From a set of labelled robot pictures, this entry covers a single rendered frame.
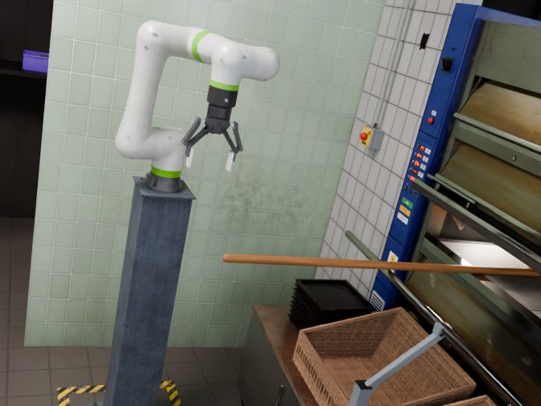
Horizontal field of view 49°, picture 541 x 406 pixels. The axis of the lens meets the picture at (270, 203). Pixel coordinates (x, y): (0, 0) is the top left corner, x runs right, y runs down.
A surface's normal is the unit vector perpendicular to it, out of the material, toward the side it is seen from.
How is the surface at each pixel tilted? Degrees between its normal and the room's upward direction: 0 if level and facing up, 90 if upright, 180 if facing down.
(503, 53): 90
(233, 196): 90
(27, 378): 0
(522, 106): 70
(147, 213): 90
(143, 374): 90
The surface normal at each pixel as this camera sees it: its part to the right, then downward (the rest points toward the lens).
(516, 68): -0.93, -0.09
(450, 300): -0.80, -0.40
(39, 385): 0.21, -0.93
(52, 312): 0.29, 0.37
